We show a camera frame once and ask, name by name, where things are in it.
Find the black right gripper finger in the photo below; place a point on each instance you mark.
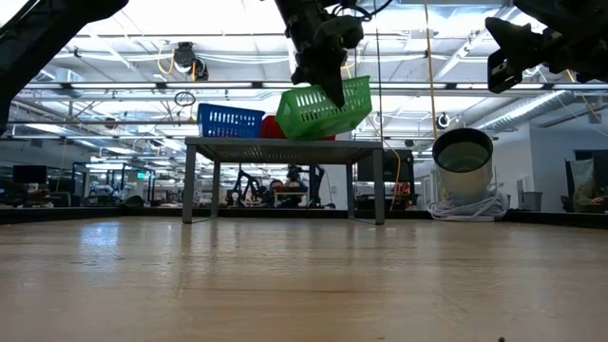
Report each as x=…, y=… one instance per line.
x=520, y=40

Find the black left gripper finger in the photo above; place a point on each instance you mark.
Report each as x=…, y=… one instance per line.
x=335, y=90

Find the green plastic slotted basket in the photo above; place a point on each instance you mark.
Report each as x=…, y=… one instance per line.
x=309, y=121

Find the red plastic slotted basket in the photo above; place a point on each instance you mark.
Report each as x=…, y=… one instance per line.
x=271, y=128

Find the blue plastic slotted basket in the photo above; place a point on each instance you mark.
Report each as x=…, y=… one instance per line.
x=228, y=121

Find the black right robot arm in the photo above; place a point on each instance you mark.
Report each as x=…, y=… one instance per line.
x=570, y=14

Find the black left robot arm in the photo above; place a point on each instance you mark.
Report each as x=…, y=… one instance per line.
x=38, y=33

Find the grey perforated metal riser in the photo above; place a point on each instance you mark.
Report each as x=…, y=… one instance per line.
x=285, y=151

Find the person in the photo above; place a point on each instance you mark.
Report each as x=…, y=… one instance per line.
x=586, y=192
x=294, y=183

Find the black cabinet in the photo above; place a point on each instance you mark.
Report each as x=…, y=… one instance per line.
x=387, y=180

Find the long ceiling light strip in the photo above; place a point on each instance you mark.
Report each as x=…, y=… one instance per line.
x=190, y=86

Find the grey waste bin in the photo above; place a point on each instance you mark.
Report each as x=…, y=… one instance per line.
x=530, y=200

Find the black monitor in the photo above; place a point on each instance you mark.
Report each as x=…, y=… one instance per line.
x=29, y=174

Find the silver ventilation duct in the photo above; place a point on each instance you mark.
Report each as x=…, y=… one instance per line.
x=522, y=111

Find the white round camera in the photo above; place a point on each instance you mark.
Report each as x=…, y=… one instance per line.
x=463, y=180

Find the black aluminium table frame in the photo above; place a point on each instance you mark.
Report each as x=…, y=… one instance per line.
x=95, y=213

